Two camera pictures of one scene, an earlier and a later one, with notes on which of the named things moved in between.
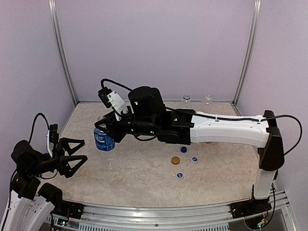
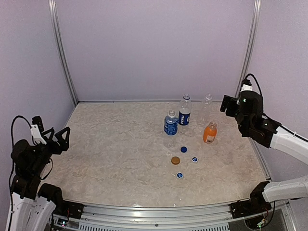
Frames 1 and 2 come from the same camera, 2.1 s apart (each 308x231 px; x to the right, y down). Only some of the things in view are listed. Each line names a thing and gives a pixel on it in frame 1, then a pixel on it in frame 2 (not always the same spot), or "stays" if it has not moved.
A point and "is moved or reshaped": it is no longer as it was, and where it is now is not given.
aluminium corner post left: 53,7 stays
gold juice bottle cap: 175,160 stays
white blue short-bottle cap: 179,175 stays
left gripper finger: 83,158 to 63,143
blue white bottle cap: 194,159 stays
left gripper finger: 64,141 to 51,130
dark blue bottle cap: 184,149 stays
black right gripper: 116,133 to 229,111
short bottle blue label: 101,140 is moved or reshaped
